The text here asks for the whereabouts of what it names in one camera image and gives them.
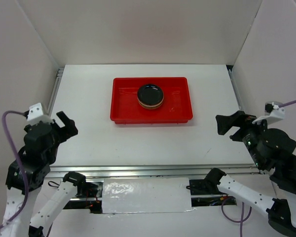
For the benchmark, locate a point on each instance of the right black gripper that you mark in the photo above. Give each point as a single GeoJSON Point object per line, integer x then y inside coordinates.
{"type": "Point", "coordinates": [239, 118]}

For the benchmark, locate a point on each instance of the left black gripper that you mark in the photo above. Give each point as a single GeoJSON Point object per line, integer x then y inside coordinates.
{"type": "Point", "coordinates": [70, 123]}

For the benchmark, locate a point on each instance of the black plate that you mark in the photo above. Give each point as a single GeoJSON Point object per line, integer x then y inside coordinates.
{"type": "Point", "coordinates": [150, 94]}

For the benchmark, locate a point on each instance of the cream floral plate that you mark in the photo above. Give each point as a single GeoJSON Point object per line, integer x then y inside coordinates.
{"type": "Point", "coordinates": [150, 107]}

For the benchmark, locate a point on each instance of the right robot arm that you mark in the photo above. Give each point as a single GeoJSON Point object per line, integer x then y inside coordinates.
{"type": "Point", "coordinates": [280, 208]}

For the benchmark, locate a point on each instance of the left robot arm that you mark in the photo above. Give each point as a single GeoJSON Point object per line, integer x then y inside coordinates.
{"type": "Point", "coordinates": [27, 173]}

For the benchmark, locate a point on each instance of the red plastic bin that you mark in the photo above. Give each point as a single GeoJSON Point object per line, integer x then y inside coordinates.
{"type": "Point", "coordinates": [126, 109]}

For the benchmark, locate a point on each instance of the white taped cover panel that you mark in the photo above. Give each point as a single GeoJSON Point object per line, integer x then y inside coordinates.
{"type": "Point", "coordinates": [151, 195]}

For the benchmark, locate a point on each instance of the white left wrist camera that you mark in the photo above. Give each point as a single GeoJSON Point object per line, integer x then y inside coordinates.
{"type": "Point", "coordinates": [37, 113]}

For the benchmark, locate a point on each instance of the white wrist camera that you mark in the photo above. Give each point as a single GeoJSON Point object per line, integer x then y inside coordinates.
{"type": "Point", "coordinates": [273, 112]}
{"type": "Point", "coordinates": [37, 113]}

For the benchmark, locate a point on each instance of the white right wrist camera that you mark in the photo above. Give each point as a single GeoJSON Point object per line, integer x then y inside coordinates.
{"type": "Point", "coordinates": [273, 112]}

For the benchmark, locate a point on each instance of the aluminium rail frame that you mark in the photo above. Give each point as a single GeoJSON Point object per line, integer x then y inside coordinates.
{"type": "Point", "coordinates": [105, 149]}

